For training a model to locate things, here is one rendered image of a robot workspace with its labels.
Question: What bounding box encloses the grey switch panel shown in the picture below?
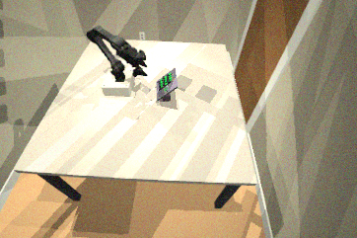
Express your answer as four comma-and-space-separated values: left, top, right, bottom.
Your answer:
156, 68, 179, 102

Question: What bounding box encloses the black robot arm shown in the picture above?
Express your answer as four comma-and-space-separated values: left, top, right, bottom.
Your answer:
87, 26, 146, 82

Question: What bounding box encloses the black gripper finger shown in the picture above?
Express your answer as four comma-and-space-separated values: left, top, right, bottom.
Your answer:
139, 61, 148, 68
139, 67, 148, 76

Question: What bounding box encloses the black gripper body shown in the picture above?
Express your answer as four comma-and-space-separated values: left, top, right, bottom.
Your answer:
126, 57, 142, 77

